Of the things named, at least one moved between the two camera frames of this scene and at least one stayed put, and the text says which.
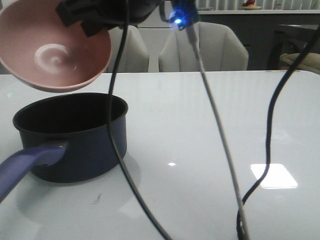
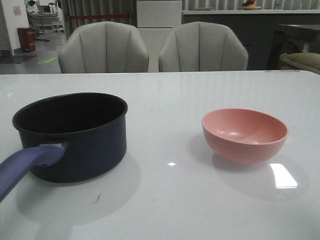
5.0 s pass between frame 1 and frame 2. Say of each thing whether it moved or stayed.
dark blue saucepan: stayed
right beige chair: stayed
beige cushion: stayed
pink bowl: moved
